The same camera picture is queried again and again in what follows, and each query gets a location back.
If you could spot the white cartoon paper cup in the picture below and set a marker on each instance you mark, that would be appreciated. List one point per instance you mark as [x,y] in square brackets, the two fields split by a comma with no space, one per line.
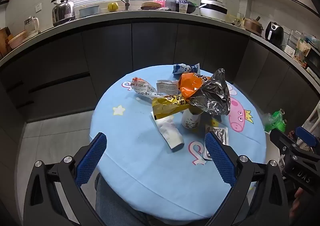
[190,120]

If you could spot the green plastic bottle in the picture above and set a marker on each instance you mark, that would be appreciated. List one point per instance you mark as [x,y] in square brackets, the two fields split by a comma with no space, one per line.
[277,117]
[282,125]

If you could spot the brown lidded pot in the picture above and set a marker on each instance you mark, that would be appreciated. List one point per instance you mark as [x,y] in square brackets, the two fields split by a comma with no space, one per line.
[252,25]

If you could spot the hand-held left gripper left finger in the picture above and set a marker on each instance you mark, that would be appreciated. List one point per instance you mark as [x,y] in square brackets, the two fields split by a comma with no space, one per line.
[91,158]

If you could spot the white printed leaflet wrapper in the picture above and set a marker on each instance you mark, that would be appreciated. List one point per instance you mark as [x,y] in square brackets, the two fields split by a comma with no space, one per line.
[166,88]

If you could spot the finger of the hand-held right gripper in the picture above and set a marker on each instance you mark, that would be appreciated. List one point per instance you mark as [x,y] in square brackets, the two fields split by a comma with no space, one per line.
[306,137]
[282,140]

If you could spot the blue cartoon printed tablecloth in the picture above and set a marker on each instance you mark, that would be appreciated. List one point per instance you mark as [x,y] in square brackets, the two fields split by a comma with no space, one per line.
[140,166]

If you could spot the orange foil snack bag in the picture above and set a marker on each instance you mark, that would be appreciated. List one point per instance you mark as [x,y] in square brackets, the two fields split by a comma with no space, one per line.
[192,85]

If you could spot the plain white wrapper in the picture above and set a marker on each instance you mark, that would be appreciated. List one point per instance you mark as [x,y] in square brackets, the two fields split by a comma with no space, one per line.
[170,130]

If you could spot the dark base cabinets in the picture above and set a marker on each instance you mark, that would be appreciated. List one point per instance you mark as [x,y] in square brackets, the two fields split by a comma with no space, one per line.
[112,48]

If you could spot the beige bowl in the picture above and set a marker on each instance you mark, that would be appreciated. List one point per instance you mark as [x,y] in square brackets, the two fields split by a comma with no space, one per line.
[17,39]

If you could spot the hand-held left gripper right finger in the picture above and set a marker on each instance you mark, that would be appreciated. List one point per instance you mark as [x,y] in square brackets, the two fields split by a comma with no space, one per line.
[220,161]

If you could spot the light blue basin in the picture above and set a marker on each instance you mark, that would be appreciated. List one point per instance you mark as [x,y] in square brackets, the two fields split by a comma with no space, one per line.
[88,10]

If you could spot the yellow lemon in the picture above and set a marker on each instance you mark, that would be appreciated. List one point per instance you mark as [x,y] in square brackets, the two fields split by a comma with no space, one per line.
[112,6]

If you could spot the glass kettle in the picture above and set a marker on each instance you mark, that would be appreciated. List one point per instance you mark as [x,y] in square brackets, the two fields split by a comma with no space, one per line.
[32,25]

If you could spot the black pot with patterned lid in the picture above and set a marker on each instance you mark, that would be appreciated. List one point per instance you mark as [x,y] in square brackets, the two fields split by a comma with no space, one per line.
[190,5]

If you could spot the white orange paper bag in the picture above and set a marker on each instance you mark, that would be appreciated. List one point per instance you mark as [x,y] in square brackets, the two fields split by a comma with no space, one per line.
[142,85]

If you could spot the grey kitchen countertop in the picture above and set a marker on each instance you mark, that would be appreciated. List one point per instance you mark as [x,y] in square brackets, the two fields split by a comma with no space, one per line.
[150,15]

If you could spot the person's right hand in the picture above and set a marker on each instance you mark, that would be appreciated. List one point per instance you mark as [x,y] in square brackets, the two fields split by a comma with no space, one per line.
[296,203]

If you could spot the wooden cutting board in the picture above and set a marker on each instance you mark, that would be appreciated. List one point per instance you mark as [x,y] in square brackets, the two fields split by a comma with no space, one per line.
[3,40]

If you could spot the black air fryer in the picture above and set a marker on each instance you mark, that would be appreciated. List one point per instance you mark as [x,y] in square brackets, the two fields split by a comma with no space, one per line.
[273,33]

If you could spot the white plastic bin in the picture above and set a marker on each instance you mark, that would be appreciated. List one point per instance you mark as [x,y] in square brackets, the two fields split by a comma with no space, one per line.
[271,145]

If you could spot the silver blister pack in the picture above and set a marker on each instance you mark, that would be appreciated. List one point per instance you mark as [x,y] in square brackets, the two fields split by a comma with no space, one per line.
[221,134]

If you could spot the white storage rack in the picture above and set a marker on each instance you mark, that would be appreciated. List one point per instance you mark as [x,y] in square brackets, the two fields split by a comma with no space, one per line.
[313,118]

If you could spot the small glass cup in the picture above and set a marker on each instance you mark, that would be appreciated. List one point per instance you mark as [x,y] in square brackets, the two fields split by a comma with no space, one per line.
[239,19]

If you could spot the stack of food boxes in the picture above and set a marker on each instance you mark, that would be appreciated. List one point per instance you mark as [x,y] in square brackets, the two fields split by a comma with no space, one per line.
[303,48]

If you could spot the black countertop oven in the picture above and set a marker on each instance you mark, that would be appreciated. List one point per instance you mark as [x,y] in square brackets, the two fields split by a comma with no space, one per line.
[313,63]

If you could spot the stainless steel kettle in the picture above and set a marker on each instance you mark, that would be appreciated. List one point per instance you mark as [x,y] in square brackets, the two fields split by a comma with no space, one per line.
[62,13]

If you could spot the white electric cooker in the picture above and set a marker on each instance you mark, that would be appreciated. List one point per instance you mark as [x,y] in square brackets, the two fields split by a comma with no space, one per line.
[212,9]

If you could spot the yellow snack bag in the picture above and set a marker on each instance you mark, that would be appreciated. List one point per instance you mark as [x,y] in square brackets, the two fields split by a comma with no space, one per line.
[165,108]

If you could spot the white countertop appliance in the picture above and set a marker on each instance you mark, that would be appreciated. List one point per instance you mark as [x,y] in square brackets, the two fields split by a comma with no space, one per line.
[291,45]

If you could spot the round wooden lid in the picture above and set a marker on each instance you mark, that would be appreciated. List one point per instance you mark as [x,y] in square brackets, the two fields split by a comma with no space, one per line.
[151,5]

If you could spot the blue white snack wrapper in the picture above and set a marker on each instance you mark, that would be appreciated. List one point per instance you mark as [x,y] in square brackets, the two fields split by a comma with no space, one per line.
[180,68]

